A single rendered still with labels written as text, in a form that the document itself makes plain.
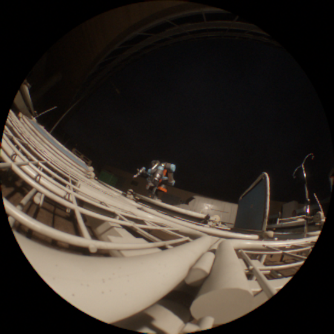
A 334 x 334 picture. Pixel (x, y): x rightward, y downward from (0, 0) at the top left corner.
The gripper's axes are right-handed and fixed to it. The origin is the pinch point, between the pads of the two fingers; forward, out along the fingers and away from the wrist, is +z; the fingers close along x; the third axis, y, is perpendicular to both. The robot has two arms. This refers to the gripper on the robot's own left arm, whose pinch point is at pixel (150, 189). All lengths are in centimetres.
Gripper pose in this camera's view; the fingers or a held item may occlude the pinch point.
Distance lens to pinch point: 119.1
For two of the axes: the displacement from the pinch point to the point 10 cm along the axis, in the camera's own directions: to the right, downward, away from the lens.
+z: -3.6, 8.1, -4.5
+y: 8.7, 1.2, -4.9
